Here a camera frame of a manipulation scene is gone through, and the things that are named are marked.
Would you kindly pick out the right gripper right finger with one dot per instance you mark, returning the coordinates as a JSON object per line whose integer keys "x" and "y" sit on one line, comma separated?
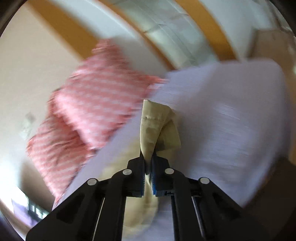
{"x": 200, "y": 209}

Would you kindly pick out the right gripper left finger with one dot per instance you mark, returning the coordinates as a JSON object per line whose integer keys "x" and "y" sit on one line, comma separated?
{"x": 95, "y": 211}

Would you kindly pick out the khaki tan pants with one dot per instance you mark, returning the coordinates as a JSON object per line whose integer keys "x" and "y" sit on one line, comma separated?
{"x": 158, "y": 132}

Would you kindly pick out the large pink polka-dot pillow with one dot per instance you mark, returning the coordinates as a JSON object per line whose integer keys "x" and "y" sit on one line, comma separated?
{"x": 57, "y": 152}

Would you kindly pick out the lavender bed sheet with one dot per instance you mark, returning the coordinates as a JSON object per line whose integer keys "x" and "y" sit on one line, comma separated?
{"x": 233, "y": 120}

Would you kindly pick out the small pink polka-dot pillow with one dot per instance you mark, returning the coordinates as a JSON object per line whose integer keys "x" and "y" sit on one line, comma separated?
{"x": 102, "y": 94}

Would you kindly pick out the wooden framed wardrobe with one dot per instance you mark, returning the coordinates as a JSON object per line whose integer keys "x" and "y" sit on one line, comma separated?
{"x": 159, "y": 36}

